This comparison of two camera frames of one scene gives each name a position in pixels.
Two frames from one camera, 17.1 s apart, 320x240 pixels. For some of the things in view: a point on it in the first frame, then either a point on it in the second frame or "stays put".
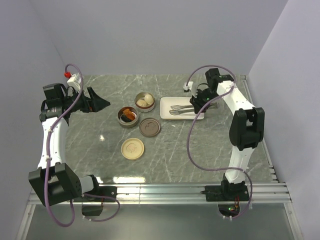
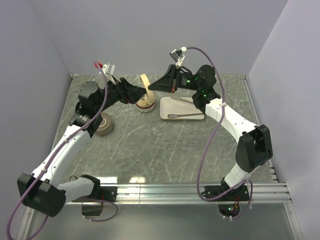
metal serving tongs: x=177 y=109 to x=187 y=102
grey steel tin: x=127 y=116 to x=106 y=126
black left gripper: x=96 y=104 to x=134 y=92
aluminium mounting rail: x=190 y=193 stays put
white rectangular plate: x=165 y=103 stays put
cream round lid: x=132 y=149 to x=146 y=82
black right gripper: x=198 y=104 to x=164 y=84
